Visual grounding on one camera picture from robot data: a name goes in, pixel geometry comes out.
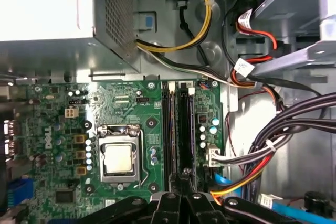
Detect black RAM slot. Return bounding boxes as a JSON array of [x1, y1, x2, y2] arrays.
[[169, 81, 177, 192], [162, 82, 170, 192], [187, 87, 197, 175], [180, 82, 189, 172]]

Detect orange yellow red wires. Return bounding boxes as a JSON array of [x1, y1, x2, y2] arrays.
[[209, 153, 275, 207]]

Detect white four pin socket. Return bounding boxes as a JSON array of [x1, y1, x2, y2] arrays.
[[64, 105, 79, 119]]

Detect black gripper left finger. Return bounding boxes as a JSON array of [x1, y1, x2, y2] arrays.
[[78, 173, 186, 224]]

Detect yellow black power cable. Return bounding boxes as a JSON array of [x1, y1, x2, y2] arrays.
[[136, 0, 213, 53]]

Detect silver CPU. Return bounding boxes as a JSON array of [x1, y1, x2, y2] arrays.
[[103, 144, 133, 175]]

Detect white board connector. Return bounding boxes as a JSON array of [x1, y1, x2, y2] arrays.
[[208, 145, 224, 167]]

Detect black white wire bundle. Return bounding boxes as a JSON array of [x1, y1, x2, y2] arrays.
[[136, 40, 257, 88]]

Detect blue plastic clip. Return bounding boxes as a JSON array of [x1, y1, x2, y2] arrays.
[[143, 15, 155, 29]]

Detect black PC case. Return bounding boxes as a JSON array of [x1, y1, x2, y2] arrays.
[[0, 0, 336, 224]]

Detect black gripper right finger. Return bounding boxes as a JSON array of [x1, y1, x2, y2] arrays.
[[184, 168, 297, 224]]

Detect red drive power wires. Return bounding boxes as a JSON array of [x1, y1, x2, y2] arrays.
[[230, 8, 286, 112]]

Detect blue video port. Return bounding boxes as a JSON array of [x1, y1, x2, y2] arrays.
[[4, 178, 35, 210]]

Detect black square chip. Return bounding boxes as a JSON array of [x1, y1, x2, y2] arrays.
[[55, 189, 77, 204]]

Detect silver video port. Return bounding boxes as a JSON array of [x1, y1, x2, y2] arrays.
[[3, 140, 22, 161], [3, 119, 21, 137]]

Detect green motherboard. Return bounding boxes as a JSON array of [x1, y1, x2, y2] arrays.
[[0, 79, 226, 224]]

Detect metal socket cover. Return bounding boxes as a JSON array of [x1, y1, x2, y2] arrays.
[[98, 124, 141, 184]]

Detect blue flat data cable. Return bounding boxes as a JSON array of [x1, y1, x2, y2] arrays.
[[214, 173, 336, 224]]

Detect grey metal drive cage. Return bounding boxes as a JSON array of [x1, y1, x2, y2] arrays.
[[225, 0, 336, 78]]

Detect grey power supply unit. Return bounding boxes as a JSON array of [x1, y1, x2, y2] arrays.
[[0, 0, 142, 77]]

